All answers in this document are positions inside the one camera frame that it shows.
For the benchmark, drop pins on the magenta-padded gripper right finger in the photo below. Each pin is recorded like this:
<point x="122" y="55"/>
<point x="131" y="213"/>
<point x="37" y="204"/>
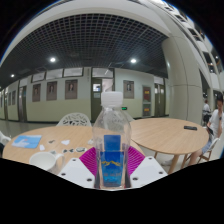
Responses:
<point x="147" y="170"/>

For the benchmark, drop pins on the round wooden table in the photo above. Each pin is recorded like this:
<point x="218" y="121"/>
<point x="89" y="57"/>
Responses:
<point x="166" y="133"/>

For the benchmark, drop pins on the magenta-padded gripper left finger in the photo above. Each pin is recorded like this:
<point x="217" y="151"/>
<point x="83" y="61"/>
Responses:
<point x="77" y="171"/>

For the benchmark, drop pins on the black phone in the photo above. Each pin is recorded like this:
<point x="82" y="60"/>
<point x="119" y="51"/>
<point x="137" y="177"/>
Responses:
<point x="190" y="127"/>

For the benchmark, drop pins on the light blue booklet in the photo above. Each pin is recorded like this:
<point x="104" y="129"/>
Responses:
<point x="26" y="141"/>

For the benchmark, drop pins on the clear blue-labelled water bottle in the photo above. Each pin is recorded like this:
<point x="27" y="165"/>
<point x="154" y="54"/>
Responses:
<point x="112" y="133"/>

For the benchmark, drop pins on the white mug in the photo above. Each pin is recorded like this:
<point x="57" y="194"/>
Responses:
<point x="45" y="160"/>

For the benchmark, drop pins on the round ceiling lights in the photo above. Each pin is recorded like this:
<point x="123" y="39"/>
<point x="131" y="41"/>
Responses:
<point x="52" y="59"/>

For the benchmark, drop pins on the white paper scrap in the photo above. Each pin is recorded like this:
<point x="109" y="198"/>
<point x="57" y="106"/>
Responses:
<point x="65" y="142"/>

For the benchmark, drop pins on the person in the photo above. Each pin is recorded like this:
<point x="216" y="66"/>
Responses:
<point x="206" y="110"/>
<point x="215" y="126"/>

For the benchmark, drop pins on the dark-rimmed paper scrap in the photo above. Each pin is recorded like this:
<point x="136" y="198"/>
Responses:
<point x="81" y="150"/>

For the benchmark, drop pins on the dark green door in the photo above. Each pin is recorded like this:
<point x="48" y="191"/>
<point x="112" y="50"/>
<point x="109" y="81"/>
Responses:
<point x="22" y="104"/>
<point x="159" y="100"/>
<point x="101" y="98"/>

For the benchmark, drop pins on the wooden chair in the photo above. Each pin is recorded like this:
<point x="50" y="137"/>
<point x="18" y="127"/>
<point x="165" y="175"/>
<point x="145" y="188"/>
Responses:
<point x="210" y="150"/>

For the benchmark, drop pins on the framed wall pictures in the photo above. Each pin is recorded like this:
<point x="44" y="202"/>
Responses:
<point x="71" y="89"/>

